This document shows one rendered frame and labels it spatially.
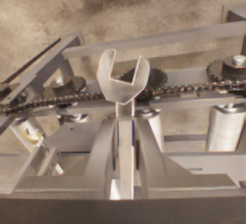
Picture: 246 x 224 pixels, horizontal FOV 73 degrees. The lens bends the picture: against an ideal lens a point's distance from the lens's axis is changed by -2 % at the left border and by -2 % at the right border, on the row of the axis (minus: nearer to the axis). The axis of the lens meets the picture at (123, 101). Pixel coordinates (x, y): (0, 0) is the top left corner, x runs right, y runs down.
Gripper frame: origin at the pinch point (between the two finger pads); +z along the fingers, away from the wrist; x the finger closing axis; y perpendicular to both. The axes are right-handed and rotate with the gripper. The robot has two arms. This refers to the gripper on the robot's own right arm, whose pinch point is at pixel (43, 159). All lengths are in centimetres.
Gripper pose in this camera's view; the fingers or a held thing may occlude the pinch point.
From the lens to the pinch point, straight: 39.8
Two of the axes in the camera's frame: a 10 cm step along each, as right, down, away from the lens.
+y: 2.0, 7.9, 5.9
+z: 1.3, -6.1, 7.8
